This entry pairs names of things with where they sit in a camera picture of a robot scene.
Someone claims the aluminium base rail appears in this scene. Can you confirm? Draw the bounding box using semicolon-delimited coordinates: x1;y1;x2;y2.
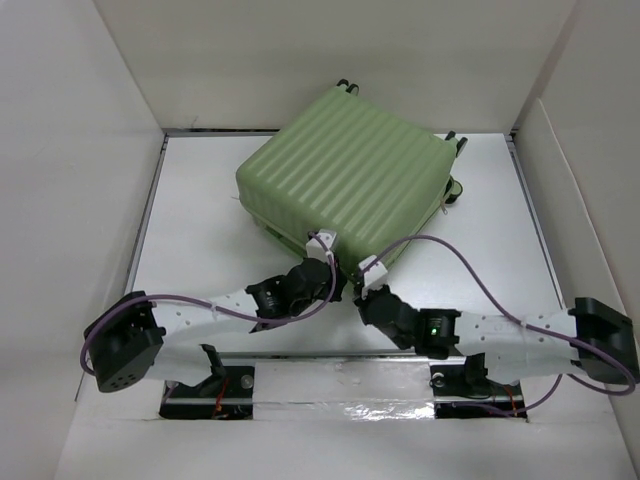
159;356;525;421

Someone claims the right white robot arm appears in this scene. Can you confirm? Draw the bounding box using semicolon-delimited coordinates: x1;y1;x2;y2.
354;285;639;393

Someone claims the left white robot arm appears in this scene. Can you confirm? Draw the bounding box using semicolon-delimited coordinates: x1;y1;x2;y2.
80;258;347;397

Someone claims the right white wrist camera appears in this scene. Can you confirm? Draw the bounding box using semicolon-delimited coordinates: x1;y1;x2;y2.
357;255;388;296

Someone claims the green hard-shell suitcase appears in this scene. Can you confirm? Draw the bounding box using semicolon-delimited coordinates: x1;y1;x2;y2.
236;79;468;280

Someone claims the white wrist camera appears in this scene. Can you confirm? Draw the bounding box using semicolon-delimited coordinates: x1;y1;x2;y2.
305;229;338;263
357;255;388;296

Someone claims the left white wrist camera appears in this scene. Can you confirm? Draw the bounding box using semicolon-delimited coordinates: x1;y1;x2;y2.
305;229;338;263

